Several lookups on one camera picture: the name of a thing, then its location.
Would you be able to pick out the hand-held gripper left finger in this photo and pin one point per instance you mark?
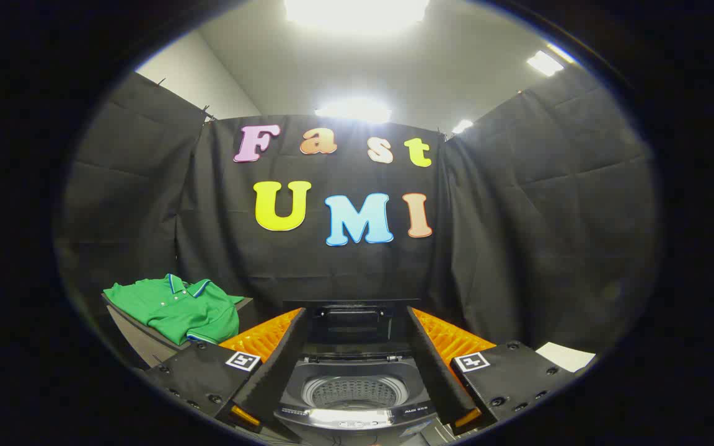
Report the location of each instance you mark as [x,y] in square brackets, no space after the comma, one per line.
[273,371]

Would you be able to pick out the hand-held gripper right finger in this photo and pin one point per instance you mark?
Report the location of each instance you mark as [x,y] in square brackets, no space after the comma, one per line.
[437,371]

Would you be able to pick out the grey washing machine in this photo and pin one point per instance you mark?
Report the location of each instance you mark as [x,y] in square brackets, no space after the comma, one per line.
[357,409]

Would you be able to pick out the green polo shirt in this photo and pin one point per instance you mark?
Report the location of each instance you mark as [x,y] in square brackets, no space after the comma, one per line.
[177,310]

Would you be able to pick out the white paper sheet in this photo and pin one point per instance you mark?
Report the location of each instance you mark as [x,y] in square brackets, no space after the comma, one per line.
[564,356]

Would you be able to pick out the grey box stand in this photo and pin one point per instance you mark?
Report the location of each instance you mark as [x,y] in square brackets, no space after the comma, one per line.
[140,344]

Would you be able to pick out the black backdrop cloth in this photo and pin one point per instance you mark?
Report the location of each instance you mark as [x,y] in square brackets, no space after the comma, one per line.
[518,217]

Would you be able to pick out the ceiling light panel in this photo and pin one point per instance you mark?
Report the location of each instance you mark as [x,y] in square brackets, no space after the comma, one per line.
[462,126]
[545,62]
[357,12]
[354,110]

